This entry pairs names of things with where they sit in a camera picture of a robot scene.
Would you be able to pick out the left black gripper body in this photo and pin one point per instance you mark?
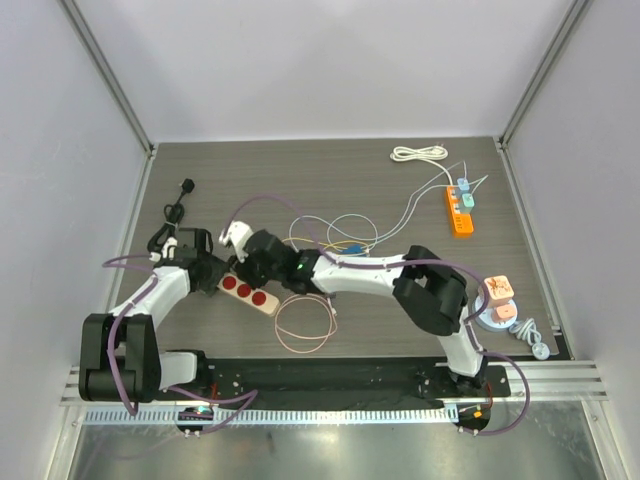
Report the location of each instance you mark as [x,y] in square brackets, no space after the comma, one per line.
[212,268]

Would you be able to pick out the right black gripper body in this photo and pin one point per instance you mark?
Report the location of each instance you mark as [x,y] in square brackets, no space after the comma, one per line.
[248,270]

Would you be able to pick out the beige power strip red sockets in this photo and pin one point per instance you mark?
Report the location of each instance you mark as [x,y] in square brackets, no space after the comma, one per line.
[258,299]

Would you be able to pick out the blue cube adapter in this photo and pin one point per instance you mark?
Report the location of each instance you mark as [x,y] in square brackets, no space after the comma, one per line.
[354,250]

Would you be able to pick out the round light blue socket base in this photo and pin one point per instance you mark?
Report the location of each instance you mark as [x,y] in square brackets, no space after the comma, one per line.
[485,320]

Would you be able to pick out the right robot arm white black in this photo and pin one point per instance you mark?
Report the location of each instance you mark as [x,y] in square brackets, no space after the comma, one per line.
[431,292]

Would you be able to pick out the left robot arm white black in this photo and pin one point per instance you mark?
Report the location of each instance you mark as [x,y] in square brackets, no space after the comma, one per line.
[120,359]

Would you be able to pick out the teal charger plug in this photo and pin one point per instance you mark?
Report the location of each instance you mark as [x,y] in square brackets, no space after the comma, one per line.
[467,201]

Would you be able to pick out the light blue charger plug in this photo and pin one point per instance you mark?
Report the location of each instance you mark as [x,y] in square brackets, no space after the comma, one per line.
[462,186]

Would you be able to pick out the small pink charger plug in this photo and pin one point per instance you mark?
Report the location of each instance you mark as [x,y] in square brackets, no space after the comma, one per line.
[504,313]

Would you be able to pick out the orange power strip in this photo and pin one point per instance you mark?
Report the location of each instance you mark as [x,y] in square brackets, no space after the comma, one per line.
[458,213]

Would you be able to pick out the peach cube charger with print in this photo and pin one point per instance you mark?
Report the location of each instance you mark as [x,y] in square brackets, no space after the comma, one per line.
[499,289]

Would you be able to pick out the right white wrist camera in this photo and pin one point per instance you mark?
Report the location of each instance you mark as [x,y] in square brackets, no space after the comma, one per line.
[236,237]

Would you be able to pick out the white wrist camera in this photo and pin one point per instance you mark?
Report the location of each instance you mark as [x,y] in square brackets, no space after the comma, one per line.
[167,251]
[236,237]

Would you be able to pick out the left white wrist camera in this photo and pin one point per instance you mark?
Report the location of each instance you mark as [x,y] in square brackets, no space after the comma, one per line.
[167,251]

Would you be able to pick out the black mounting base plate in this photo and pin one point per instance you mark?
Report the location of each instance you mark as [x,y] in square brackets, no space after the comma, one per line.
[345,384]

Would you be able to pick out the slotted cable duct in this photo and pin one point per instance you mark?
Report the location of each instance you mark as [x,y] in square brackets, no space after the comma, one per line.
[182,415]

